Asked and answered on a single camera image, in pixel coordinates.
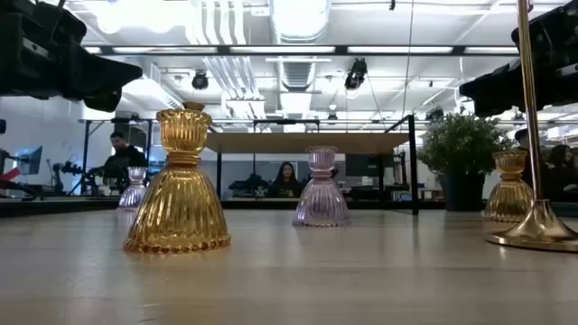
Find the amber ribbed glass candle holder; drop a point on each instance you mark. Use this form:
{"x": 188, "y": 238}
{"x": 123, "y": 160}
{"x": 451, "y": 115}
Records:
{"x": 508, "y": 196}
{"x": 178, "y": 203}

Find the tallest brass candlestick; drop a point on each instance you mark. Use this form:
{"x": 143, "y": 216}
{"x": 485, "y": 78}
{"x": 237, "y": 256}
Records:
{"x": 539, "y": 225}

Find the black ceiling spotlight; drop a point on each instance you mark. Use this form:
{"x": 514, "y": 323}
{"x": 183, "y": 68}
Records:
{"x": 434, "y": 114}
{"x": 200, "y": 81}
{"x": 356, "y": 74}

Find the pink ribbed glass candle holder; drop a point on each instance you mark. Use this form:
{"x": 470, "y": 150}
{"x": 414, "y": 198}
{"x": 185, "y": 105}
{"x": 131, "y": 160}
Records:
{"x": 134, "y": 194}
{"x": 321, "y": 198}

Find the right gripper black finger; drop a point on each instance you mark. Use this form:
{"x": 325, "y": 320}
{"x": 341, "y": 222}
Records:
{"x": 492, "y": 86}
{"x": 494, "y": 107}

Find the dark computer monitor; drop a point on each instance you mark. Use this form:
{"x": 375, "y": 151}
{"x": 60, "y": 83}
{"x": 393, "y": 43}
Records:
{"x": 361, "y": 164}

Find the silver ventilation duct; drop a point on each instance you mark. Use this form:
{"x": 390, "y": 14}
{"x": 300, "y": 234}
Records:
{"x": 300, "y": 20}

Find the wooden shelf black metal legs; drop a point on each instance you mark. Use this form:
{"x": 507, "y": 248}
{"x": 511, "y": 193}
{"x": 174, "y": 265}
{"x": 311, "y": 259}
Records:
{"x": 271, "y": 143}

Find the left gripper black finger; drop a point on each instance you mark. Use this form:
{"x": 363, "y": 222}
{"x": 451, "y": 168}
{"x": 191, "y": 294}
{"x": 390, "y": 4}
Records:
{"x": 104, "y": 101}
{"x": 104, "y": 77}

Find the black tabletop robot arm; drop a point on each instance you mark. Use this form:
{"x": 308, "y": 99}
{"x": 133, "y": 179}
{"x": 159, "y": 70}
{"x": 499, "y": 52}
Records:
{"x": 248, "y": 184}
{"x": 68, "y": 171}

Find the green potted plant black pot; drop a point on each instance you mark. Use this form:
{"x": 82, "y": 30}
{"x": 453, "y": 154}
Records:
{"x": 460, "y": 144}

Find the black aluminium table frame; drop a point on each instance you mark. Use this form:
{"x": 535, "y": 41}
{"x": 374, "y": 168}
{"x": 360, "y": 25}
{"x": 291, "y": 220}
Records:
{"x": 253, "y": 204}

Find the ceiling vent grille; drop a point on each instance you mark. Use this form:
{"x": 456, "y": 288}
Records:
{"x": 296, "y": 74}

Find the red flat item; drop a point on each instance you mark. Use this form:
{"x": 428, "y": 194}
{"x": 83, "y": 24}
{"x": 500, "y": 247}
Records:
{"x": 10, "y": 174}

